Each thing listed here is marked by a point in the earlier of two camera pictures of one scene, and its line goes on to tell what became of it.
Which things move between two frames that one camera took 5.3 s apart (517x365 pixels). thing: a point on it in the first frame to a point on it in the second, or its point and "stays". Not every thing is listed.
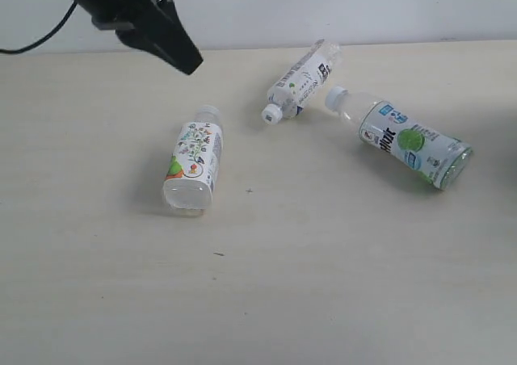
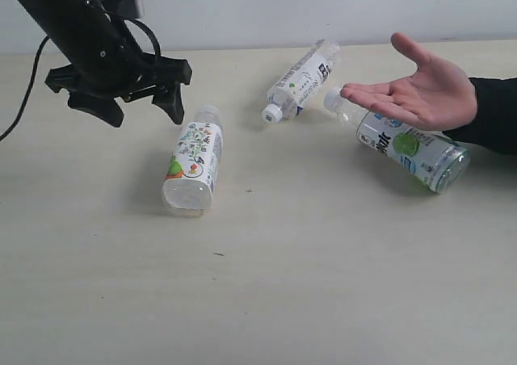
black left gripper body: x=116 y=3 to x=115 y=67
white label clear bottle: x=299 y=83 stays
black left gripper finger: x=165 y=35 to x=102 y=107
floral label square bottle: x=190 y=178 stays
